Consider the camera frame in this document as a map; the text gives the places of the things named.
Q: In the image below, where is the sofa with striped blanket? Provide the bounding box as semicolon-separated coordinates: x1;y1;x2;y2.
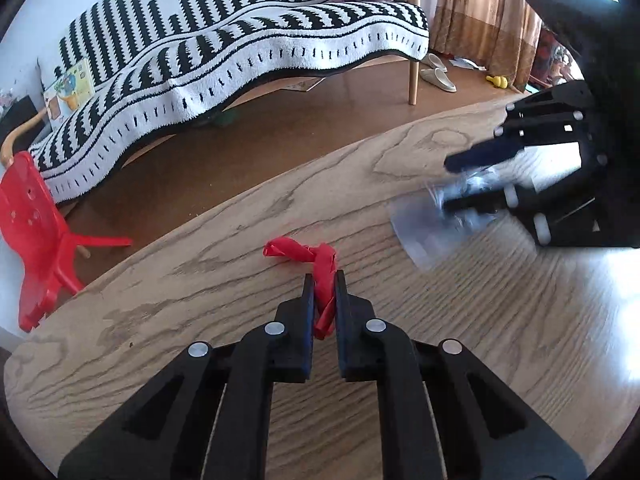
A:
27;0;431;206

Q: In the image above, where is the brown curtain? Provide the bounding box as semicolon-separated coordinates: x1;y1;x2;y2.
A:
429;0;543;86

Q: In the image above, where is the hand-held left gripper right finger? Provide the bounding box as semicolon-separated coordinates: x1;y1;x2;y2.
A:
334;270;587;480

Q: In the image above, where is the red plastic chair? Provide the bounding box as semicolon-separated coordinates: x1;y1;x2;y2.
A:
0;151;133;333

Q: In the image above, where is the red wrapper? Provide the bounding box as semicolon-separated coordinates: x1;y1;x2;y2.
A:
263;238;337;339

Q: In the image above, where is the black box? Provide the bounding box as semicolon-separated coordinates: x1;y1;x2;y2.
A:
0;95;37;137

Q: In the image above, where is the clear plastic wrapper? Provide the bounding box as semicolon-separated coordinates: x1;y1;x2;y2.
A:
389;170;506;272

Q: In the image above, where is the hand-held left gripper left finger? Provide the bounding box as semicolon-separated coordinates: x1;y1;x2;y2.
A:
57;275;317;480

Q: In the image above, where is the children's picture book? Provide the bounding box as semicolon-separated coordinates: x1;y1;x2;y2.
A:
42;57;96;122

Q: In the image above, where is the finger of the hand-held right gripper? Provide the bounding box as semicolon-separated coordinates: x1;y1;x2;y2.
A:
442;142;609;248
444;80;597;173

